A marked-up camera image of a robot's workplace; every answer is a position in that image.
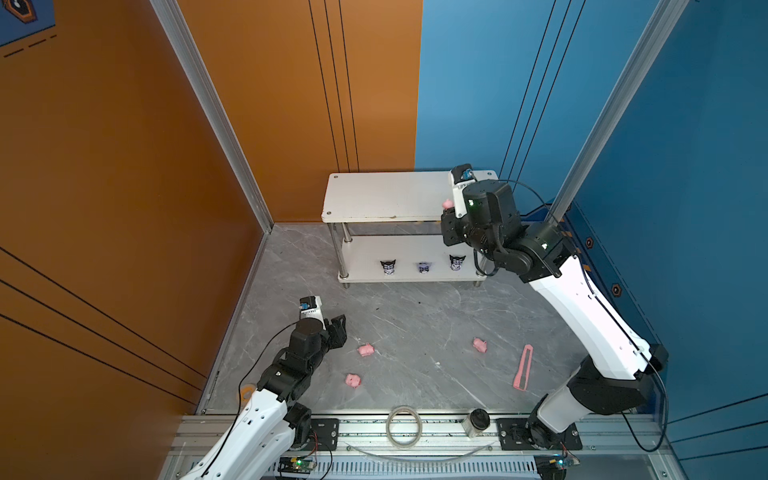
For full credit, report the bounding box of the black white Kuromi figure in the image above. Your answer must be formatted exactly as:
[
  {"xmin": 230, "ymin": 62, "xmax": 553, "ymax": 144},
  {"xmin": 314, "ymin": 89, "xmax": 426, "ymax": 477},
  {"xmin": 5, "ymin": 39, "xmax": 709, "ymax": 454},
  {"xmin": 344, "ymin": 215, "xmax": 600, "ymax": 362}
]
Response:
[
  {"xmin": 449, "ymin": 255, "xmax": 466, "ymax": 271},
  {"xmin": 380, "ymin": 259, "xmax": 396, "ymax": 276}
]

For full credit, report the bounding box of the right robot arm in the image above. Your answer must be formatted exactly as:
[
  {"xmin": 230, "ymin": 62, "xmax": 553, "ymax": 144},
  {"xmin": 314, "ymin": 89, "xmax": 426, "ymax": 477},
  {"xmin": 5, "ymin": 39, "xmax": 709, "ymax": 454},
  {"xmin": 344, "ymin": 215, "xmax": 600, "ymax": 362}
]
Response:
[{"xmin": 441, "ymin": 165, "xmax": 668, "ymax": 449}]

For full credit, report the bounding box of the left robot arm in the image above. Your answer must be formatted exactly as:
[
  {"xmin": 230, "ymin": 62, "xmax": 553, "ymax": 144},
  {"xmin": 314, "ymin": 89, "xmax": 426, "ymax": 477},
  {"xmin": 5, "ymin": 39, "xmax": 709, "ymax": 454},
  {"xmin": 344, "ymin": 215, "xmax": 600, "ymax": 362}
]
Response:
[{"xmin": 185, "ymin": 315, "xmax": 347, "ymax": 479}]

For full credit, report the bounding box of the white two-tier shelf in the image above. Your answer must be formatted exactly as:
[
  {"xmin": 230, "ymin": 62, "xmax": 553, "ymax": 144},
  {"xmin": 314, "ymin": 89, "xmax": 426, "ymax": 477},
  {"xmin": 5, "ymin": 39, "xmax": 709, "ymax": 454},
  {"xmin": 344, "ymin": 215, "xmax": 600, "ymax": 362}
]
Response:
[{"xmin": 322, "ymin": 171, "xmax": 485, "ymax": 287}]

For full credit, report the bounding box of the pink pig toy front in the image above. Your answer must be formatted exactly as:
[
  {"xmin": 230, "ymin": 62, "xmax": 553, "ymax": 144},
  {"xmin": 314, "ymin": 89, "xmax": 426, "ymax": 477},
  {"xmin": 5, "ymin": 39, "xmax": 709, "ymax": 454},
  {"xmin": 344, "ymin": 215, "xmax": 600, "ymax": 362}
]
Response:
[{"xmin": 345, "ymin": 374, "xmax": 362, "ymax": 388}]

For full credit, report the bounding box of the green circuit board left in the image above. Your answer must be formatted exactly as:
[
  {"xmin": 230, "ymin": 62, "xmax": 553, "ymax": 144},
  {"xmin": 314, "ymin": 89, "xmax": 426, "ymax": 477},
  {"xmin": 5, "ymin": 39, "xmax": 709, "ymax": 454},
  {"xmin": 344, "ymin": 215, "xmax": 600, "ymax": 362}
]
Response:
[{"xmin": 276, "ymin": 457, "xmax": 318, "ymax": 478}]

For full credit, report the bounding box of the green circuit board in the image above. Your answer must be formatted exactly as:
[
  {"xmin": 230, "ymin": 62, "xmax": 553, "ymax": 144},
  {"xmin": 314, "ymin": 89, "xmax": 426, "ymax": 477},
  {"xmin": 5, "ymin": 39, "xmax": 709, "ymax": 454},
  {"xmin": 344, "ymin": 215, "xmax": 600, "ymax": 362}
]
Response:
[
  {"xmin": 276, "ymin": 457, "xmax": 318, "ymax": 478},
  {"xmin": 549, "ymin": 457, "xmax": 579, "ymax": 471}
]

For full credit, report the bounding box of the pink utility knife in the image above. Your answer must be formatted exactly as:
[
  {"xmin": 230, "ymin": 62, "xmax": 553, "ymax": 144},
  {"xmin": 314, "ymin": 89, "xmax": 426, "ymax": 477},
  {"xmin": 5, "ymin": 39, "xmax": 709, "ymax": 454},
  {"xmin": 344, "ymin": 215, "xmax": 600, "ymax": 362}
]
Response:
[{"xmin": 513, "ymin": 344, "xmax": 534, "ymax": 391}]

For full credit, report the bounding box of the black capped small jar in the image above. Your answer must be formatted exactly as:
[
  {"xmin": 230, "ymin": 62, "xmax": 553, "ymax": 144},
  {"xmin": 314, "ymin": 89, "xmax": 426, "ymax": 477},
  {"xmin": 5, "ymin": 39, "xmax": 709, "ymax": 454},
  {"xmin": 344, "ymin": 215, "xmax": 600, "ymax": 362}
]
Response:
[{"xmin": 461, "ymin": 408, "xmax": 491, "ymax": 438}]

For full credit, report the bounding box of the green circuit board right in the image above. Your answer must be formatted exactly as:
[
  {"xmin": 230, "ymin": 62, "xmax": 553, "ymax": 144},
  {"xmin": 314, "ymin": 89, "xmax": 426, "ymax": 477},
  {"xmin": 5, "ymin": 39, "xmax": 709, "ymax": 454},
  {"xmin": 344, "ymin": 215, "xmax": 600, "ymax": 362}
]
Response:
[{"xmin": 549, "ymin": 457, "xmax": 579, "ymax": 471}]

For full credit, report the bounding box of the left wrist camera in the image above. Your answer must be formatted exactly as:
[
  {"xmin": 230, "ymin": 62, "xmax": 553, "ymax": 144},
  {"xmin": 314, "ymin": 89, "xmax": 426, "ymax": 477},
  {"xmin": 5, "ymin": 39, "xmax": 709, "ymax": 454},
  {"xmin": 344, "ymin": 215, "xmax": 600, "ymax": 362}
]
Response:
[{"xmin": 299, "ymin": 295, "xmax": 324, "ymax": 324}]

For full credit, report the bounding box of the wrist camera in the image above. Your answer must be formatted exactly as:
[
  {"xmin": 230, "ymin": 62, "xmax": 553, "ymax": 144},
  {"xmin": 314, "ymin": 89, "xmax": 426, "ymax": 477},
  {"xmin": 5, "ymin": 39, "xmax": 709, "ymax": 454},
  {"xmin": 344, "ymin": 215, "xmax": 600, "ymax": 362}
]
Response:
[
  {"xmin": 299, "ymin": 295, "xmax": 324, "ymax": 324},
  {"xmin": 450, "ymin": 164, "xmax": 477, "ymax": 218}
]

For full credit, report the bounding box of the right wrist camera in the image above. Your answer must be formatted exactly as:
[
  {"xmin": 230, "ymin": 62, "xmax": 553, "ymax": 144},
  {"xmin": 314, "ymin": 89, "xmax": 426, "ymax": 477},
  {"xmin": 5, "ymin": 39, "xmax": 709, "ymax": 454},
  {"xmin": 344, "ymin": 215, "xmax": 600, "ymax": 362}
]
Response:
[{"xmin": 450, "ymin": 164, "xmax": 477, "ymax": 218}]

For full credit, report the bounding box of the coiled clear cable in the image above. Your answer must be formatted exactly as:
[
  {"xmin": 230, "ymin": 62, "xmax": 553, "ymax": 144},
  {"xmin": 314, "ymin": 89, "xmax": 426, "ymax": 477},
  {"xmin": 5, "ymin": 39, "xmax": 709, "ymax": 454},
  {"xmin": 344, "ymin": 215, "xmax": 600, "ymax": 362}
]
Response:
[{"xmin": 385, "ymin": 405, "xmax": 423, "ymax": 449}]

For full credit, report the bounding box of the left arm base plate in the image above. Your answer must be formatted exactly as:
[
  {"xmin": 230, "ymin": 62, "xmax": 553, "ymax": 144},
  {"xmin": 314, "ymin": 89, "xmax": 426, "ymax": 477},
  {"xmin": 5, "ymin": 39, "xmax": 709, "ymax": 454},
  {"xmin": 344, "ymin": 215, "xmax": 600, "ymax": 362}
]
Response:
[{"xmin": 292, "ymin": 417, "xmax": 340, "ymax": 451}]

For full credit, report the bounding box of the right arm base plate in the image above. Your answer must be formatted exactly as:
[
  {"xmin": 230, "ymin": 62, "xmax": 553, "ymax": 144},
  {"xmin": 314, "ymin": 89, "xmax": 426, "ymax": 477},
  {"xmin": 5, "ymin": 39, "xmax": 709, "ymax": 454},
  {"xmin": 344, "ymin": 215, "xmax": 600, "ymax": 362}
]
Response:
[{"xmin": 496, "ymin": 417, "xmax": 583, "ymax": 451}]

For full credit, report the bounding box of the aluminium frame post right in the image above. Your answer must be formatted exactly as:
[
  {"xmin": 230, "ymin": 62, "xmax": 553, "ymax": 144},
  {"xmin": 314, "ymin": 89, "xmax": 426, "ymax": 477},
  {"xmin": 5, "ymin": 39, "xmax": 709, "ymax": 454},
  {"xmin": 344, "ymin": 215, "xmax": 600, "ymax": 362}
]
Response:
[{"xmin": 545, "ymin": 0, "xmax": 689, "ymax": 226}]

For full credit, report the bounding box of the aluminium frame post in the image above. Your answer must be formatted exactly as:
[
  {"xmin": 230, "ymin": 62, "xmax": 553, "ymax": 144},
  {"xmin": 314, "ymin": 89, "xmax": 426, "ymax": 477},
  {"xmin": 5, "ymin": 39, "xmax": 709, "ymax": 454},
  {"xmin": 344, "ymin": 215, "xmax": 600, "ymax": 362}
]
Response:
[
  {"xmin": 545, "ymin": 0, "xmax": 689, "ymax": 226},
  {"xmin": 150, "ymin": 0, "xmax": 274, "ymax": 234}
]

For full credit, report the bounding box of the aluminium frame post left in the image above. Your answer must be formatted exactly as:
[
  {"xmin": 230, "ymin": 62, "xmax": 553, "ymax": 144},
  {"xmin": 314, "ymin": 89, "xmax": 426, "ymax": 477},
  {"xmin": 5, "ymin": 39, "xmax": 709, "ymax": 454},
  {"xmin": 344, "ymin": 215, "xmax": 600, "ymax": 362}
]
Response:
[{"xmin": 150, "ymin": 0, "xmax": 274, "ymax": 234}]

